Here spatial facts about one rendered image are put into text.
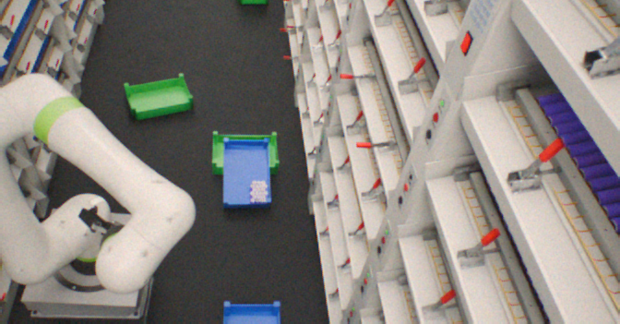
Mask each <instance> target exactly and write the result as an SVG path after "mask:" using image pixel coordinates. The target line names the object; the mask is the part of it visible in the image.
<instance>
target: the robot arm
mask: <svg viewBox="0 0 620 324"><path fill-rule="evenodd" d="M31 133H32V134H33V135H34V136H36V137H37V138H39V139H40V140H41V141H42V142H45V143H46V144H48V146H49V148H50V150H52V151H53V152H55V153H57V154H58V155H60V156H62V157H63V158H65V159H66V160H69V161H70V162H72V163H73V164H75V166H76V167H77V168H78V169H80V170H81V171H83V172H84V173H85V174H88V175H89V176H90V177H92V178H93V179H94V180H95V182H97V183H98V184H99V185H100V186H102V187H103V188H104V189H105V190H107V191H108V192H109V193H111V194H112V195H113V197H114V198H115V199H116V200H117V201H118V202H119V203H120V204H121V205H122V206H123V207H126V208H127V209H128V210H129V212H130V213H131V214H132V218H131V220H130V221H129V222H128V223H127V224H118V225H115V224H114V223H113V221H112V216H111V211H110V207H109V205H108V203H107V202H106V201H104V200H103V199H102V198H100V196H98V195H94V194H80V195H77V196H74V197H73V198H71V199H70V200H68V202H67V203H65V204H63V205H62V206H61V207H60V208H59V209H58V210H57V211H56V212H55V213H54V215H52V216H51V217H50V218H49V219H47V220H46V221H45V222H42V223H39V221H38V220H37V218H36V217H35V214H34V213H33V211H32V209H31V208H30V205H29V204H28V202H27V200H26V198H25V196H24V194H22V192H21V190H20V188H19V186H18V183H17V180H16V178H15V176H14V174H13V172H12V169H11V167H10V163H9V161H8V158H7V156H6V151H7V147H8V146H9V145H10V144H11V143H13V142H14V141H16V140H18V139H20V138H22V137H25V136H27V135H29V134H31ZM196 214H197V212H196V205H195V202H194V200H193V199H192V198H190V197H189V196H188V195H187V193H186V192H185V191H184V190H183V189H181V188H180V187H178V186H175V185H173V184H172V183H170V182H168V181H167V179H166V178H164V177H163V176H161V175H160V174H157V173H156V172H154V171H153V170H152V169H150V168H149V167H148V166H147V165H146V164H145V163H144V162H142V161H141V160H140V159H139V158H137V157H136V156H135V155H134V154H133V153H131V152H130V151H129V150H128V148H127V147H126V146H124V145H122V144H121V143H120V142H119V141H118V140H117V139H116V138H115V137H114V136H113V135H112V133H111V132H110V131H109V130H108V129H107V128H106V127H104V126H103V124H102V123H101V122H100V121H99V120H98V119H97V116H96V115H95V114H94V113H93V112H92V111H91V110H90V109H89V108H86V107H84V106H83V105H82V104H81V103H80V102H79V101H78V99H77V98H76V97H74V96H73V95H72V94H71V93H70V92H69V91H68V90H67V89H65V88H64V87H62V86H61V85H60V84H59V83H57V81H56V80H55V79H53V78H51V77H49V76H46V75H44V74H28V75H24V76H22V77H20V78H16V80H15V81H13V82H11V83H9V84H8V85H6V86H4V87H3V88H2V89H0V256H1V259H2V261H3V263H4V266H5V270H6V273H7V275H8V276H9V277H10V278H11V279H12V280H14V281H15V282H20V283H23V285H35V284H40V283H42V282H44V281H45V280H47V279H48V278H50V277H51V276H53V275H54V274H55V273H57V272H58V271H59V270H61V269H62V268H64V267H65V266H66V265H68V264H70V266H71V267H72V269H73V270H74V271H76V272H77V273H79V274H83V275H89V276H91V275H97V279H98V281H99V282H100V283H101V284H102V285H103V286H104V287H105V288H106V289H108V290H109V291H111V292H114V293H116V294H132V293H135V292H137V290H139V289H140V288H142V287H143V286H144V285H145V284H146V283H147V282H148V281H149V279H150V277H151V276H152V274H153V272H155V270H156V269H157V268H158V267H159V266H160V264H161V262H162V261H163V260H164V258H165V257H166V255H167V254H168V252H169V251H170V250H171V249H172V248H174V246H175V245H176V244H177V243H178V242H179V241H180V239H181V238H182V237H183V236H184V235H185V234H186V233H187V232H188V231H189V230H191V228H192V227H193V225H194V222H195V219H196Z"/></svg>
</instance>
